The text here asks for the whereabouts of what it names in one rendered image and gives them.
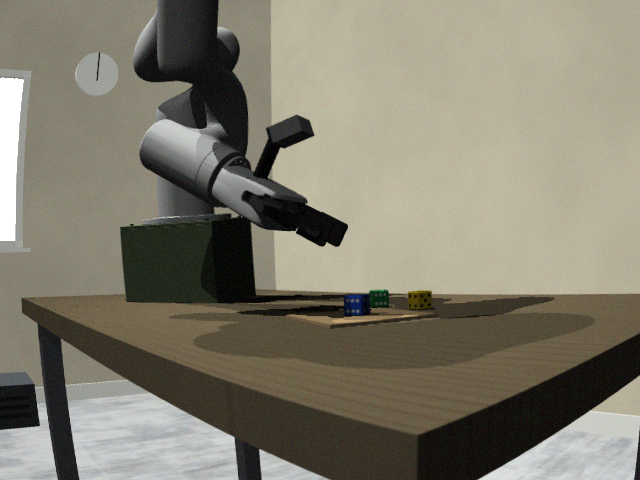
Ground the green die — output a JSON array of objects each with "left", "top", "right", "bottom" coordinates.
[{"left": 369, "top": 290, "right": 389, "bottom": 308}]

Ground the blue die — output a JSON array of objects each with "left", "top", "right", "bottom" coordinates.
[{"left": 344, "top": 294, "right": 370, "bottom": 316}]

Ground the tan square mat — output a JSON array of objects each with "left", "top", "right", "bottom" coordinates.
[{"left": 285, "top": 307, "right": 438, "bottom": 328}]

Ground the yellow die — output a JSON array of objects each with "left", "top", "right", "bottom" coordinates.
[{"left": 408, "top": 290, "right": 432, "bottom": 310}]

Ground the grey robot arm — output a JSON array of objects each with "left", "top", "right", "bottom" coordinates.
[{"left": 133, "top": 0, "right": 315, "bottom": 225}]

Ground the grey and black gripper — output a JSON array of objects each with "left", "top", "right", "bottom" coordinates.
[{"left": 212, "top": 156, "right": 348, "bottom": 247}]

